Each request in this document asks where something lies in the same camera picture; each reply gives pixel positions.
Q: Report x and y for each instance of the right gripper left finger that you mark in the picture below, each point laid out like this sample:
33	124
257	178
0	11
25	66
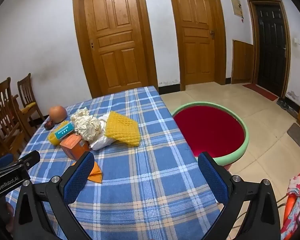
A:
31	220

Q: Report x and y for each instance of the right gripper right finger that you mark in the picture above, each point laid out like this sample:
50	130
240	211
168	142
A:
262	219

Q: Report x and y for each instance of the orange paper scrap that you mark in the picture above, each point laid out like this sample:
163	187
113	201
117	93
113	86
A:
96	174

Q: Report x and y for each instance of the orange cardboard box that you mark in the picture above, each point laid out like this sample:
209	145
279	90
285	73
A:
74	146

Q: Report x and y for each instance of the yellow net with teal label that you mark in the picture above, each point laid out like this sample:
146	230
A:
62	130

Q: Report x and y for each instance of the white tissue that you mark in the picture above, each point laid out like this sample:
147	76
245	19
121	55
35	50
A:
101	139

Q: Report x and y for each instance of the large cream paper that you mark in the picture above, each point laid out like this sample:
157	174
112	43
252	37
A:
88	127

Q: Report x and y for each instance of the floral cloth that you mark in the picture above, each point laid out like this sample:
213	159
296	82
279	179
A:
291	218

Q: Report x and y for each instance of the near wooden chair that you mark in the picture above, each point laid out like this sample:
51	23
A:
13	134

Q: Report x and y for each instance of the wooden chair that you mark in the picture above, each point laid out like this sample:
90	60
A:
28	99
13	134

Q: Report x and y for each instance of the dark red jujube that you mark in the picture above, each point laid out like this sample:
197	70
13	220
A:
49	124

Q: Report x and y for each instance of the large apple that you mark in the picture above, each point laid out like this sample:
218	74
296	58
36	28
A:
57	114

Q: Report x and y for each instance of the small crumpled cream paper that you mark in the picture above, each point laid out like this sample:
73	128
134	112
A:
79	114

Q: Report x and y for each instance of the far wooden chair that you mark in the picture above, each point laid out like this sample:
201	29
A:
28	99

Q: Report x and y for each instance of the blue plaid tablecloth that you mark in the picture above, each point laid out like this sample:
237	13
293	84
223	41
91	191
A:
153	191

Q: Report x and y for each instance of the red basin green rim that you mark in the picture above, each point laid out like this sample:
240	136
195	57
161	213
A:
213	128

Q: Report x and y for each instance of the shoes by door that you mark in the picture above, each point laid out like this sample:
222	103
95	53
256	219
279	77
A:
285	106

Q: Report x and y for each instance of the red doormat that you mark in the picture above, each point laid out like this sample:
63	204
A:
261	91

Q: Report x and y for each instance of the left wooden door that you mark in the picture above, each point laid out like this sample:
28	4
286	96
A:
115	45

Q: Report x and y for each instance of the wooden door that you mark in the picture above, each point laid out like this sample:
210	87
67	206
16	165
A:
115	45
201	41

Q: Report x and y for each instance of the dark entrance door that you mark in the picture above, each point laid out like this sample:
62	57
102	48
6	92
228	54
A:
271	41

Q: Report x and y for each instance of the middle wooden door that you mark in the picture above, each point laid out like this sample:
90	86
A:
201	41

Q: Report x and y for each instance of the small wooden wall cabinet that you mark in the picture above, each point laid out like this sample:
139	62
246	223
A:
242	62

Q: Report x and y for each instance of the wall light switch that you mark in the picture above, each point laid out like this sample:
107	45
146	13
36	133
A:
297	41

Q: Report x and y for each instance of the wall electrical panel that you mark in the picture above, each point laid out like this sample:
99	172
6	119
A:
237	8

